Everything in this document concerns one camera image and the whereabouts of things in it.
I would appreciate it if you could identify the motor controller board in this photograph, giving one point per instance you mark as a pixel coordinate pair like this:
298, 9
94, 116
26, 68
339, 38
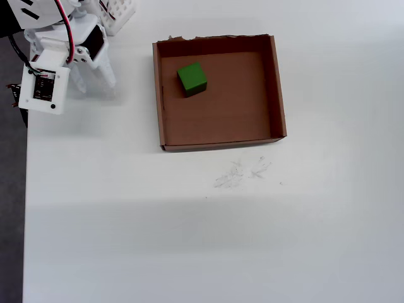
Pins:
14, 94

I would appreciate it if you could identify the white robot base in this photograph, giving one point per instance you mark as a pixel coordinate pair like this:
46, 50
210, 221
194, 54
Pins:
118, 14

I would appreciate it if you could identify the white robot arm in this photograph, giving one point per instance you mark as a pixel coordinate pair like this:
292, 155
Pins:
38, 12

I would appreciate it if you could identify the green cube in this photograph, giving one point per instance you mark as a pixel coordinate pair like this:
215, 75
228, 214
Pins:
192, 79

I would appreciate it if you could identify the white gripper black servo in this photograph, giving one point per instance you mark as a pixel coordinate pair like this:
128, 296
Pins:
83, 56

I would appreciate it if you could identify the brown cardboard box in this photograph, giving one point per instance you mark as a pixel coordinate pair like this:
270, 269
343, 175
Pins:
227, 113

